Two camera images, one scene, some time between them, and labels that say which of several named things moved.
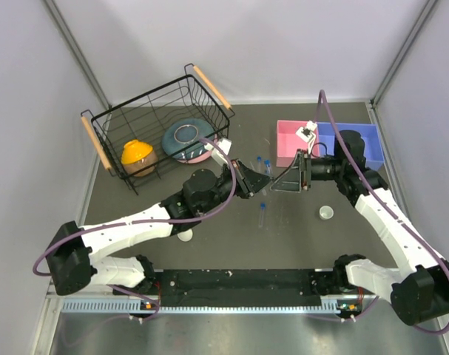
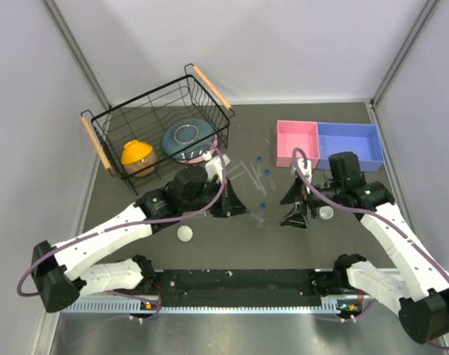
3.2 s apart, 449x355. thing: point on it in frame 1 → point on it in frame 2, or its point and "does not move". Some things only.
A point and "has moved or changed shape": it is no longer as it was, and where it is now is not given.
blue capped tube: (259, 159) does not move
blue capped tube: (268, 168) has moved or changed shape
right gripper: (292, 181) → (295, 219)
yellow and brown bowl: (136, 155) does not move
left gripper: (252, 180) → (234, 205)
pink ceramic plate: (199, 159) does not move
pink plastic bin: (288, 141) does not move
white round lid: (186, 236) does not move
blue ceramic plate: (182, 138) does not move
